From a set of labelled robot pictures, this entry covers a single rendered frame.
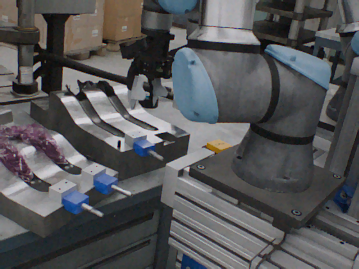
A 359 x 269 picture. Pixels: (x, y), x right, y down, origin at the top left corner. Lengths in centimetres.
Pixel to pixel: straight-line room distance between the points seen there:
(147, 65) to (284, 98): 47
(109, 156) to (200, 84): 61
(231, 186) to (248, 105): 15
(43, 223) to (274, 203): 49
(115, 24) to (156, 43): 481
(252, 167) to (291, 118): 11
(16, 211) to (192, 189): 39
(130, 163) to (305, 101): 60
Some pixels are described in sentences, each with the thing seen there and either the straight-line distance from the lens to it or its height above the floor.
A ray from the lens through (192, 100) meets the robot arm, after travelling 67.
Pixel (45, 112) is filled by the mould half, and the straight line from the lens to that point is 149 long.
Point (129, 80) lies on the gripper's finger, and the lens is 112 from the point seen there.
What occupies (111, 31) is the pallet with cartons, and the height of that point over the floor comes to 25.
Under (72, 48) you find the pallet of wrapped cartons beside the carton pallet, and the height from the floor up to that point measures 17.
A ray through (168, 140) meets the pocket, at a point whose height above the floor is 87.
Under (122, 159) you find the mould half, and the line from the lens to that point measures 118.
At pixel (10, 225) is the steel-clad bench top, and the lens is 104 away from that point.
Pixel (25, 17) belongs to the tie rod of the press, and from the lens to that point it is 176.
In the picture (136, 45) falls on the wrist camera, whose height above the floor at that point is 116.
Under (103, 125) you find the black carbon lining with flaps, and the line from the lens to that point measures 135.
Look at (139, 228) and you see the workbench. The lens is 136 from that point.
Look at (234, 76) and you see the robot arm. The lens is 68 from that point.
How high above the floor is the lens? 141
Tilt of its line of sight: 22 degrees down
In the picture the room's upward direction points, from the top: 9 degrees clockwise
